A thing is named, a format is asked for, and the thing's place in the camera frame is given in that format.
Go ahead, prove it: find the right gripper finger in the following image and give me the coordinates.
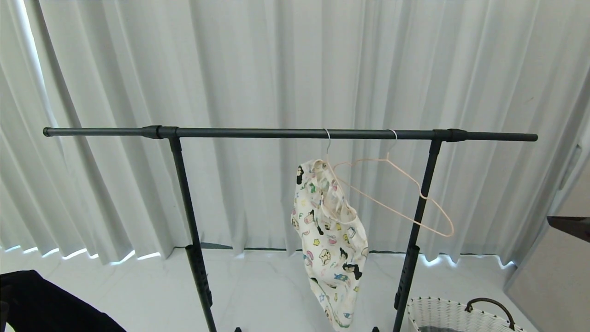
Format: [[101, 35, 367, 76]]
[[547, 216, 590, 243]]

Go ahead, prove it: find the pink clothes hanger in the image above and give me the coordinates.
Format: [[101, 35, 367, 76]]
[[320, 129, 359, 224], [333, 130, 454, 238]]

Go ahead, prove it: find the cream printed garment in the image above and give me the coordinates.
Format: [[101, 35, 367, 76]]
[[290, 159, 369, 330]]

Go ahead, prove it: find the black garment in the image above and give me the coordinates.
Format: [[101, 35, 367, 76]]
[[0, 270, 126, 332]]

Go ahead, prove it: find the white laundry basket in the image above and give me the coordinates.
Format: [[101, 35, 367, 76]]
[[406, 296, 526, 332]]

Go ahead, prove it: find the black clothes rack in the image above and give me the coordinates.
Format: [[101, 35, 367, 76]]
[[42, 125, 538, 332]]

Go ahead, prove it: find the white curtain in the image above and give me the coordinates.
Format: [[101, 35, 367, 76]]
[[0, 0, 590, 268]]

